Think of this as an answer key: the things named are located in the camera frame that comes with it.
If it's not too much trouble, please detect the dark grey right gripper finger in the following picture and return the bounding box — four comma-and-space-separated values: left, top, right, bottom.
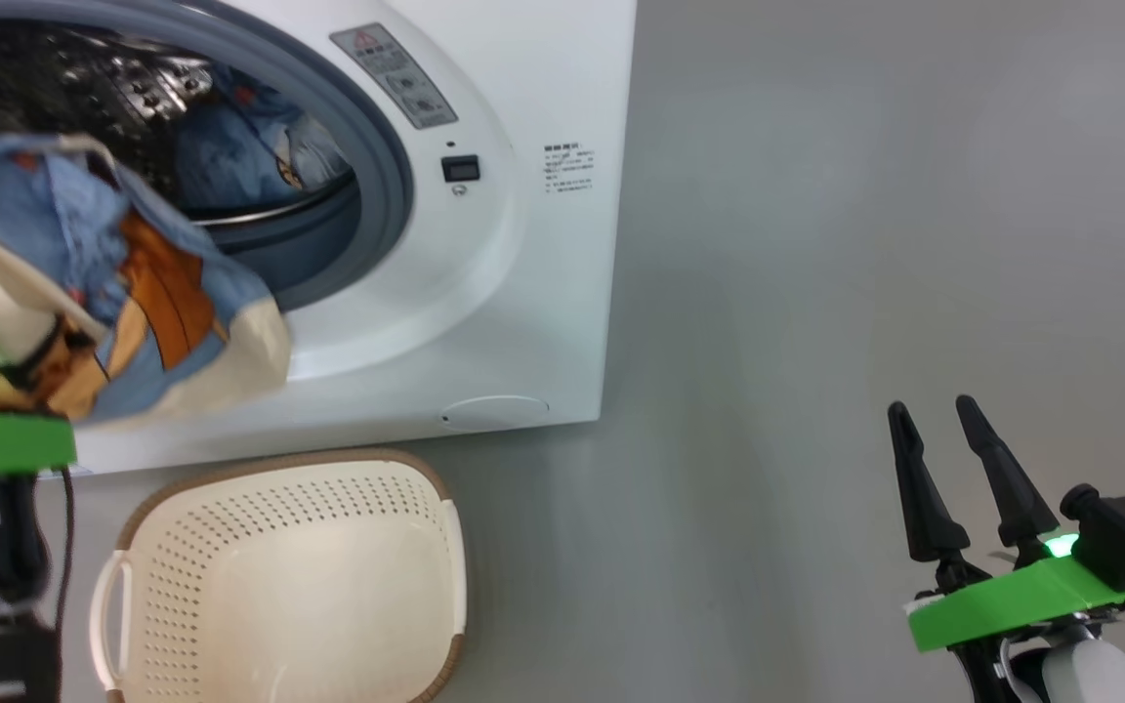
887, 401, 972, 564
955, 394, 1060, 548

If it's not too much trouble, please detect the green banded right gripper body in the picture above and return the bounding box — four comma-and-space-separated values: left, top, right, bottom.
904, 535, 1125, 653

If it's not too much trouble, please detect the cream orange cartoon garment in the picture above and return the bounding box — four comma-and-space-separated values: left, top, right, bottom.
0, 134, 292, 426

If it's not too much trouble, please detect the blue printed garment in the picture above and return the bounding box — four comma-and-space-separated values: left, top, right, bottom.
172, 63, 354, 211

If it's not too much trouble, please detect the stainless steel washing machine drum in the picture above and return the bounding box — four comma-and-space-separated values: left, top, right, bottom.
0, 20, 358, 227

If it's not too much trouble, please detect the white front-load washing machine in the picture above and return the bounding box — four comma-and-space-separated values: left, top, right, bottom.
0, 0, 638, 479

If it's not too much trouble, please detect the cream perforated laundry basket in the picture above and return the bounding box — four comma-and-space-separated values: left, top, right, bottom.
89, 449, 468, 703

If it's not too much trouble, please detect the round white filter cover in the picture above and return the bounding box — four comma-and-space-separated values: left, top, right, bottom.
441, 395, 551, 431

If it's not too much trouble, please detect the grey warning sticker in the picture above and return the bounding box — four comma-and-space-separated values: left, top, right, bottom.
330, 23, 458, 131

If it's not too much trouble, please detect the thin black cable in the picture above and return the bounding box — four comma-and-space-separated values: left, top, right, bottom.
53, 465, 77, 703

